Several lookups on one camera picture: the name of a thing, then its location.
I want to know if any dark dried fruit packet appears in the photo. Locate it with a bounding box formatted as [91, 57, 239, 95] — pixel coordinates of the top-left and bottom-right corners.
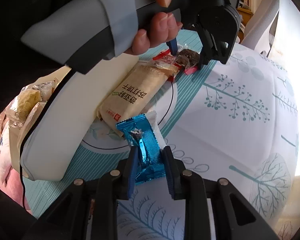
[149, 45, 200, 82]

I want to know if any blue foil snack packet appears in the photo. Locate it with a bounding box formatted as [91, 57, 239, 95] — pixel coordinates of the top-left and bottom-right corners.
[116, 111, 166, 184]

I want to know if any beige soda cracker packet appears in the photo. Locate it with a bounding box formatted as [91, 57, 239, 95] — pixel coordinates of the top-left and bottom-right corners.
[98, 64, 179, 137]

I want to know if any clear puffed snack bag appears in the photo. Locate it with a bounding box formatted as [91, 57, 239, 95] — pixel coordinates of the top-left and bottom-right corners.
[5, 78, 59, 127]

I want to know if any person's left hand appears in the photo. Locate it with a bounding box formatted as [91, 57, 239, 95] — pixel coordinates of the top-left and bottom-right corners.
[125, 0, 183, 55]

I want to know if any teal white patterned tablecloth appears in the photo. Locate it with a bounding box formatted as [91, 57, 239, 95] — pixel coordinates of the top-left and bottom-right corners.
[24, 44, 298, 239]

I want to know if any white plastic storage bin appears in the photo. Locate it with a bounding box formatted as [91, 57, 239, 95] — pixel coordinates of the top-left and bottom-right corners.
[9, 54, 139, 181]

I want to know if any grey office chair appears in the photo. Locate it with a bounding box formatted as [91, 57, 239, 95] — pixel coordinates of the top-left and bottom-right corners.
[241, 0, 280, 56]

